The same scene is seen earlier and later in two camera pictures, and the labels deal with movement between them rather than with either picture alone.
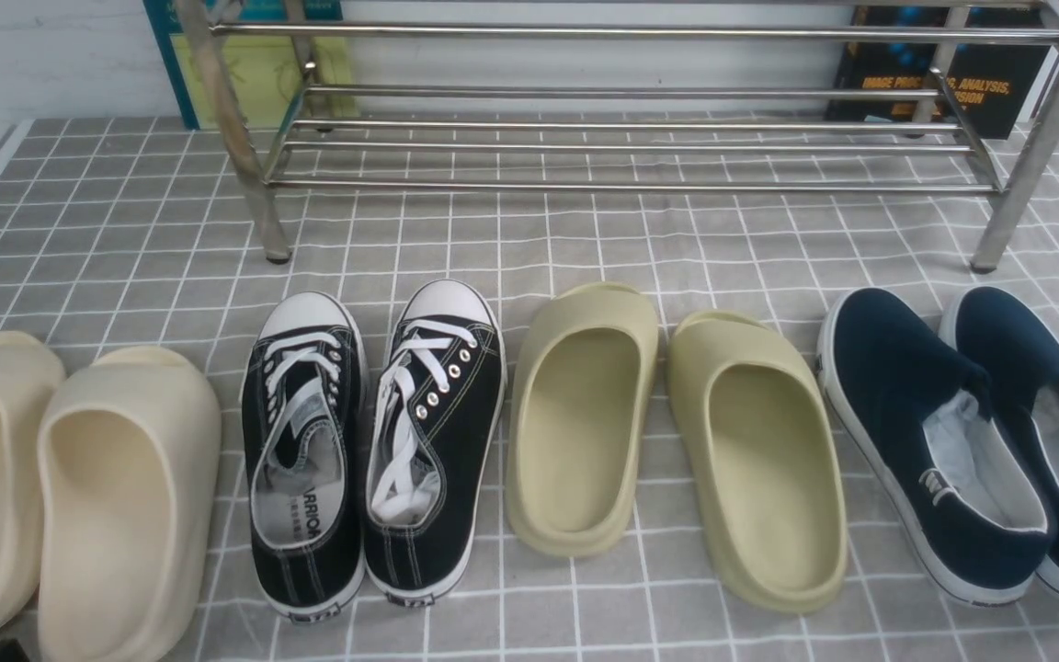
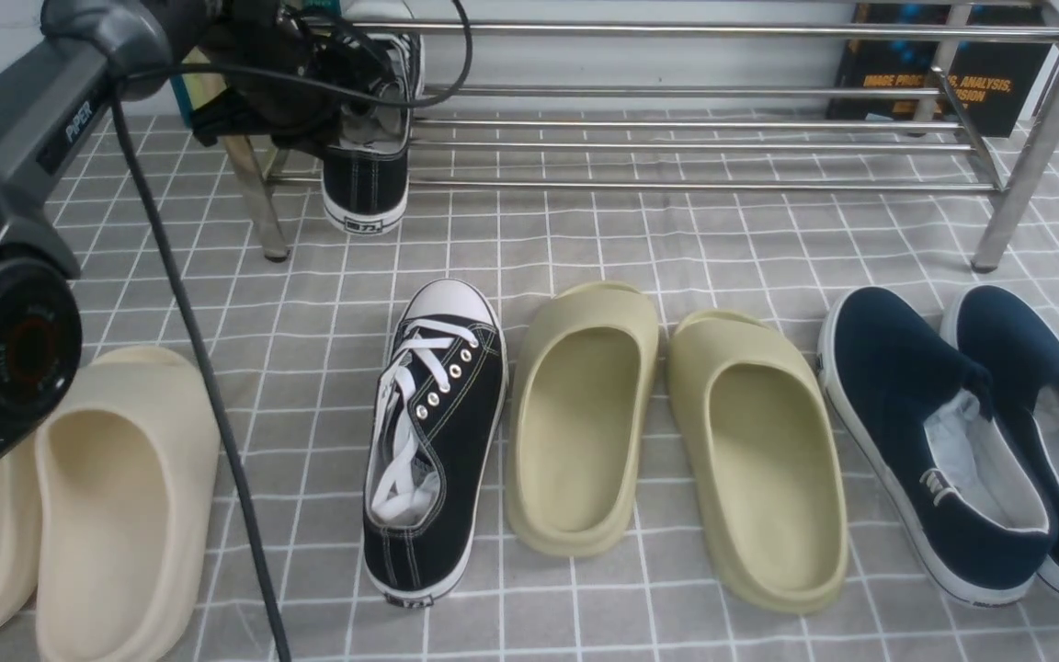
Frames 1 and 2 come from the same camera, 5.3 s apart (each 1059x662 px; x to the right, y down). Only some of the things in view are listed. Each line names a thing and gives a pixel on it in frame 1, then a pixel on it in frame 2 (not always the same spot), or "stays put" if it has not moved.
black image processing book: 910,66 stays put
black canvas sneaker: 434,439 stays put
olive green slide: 583,417 stays put
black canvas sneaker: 305,454 to 365,179
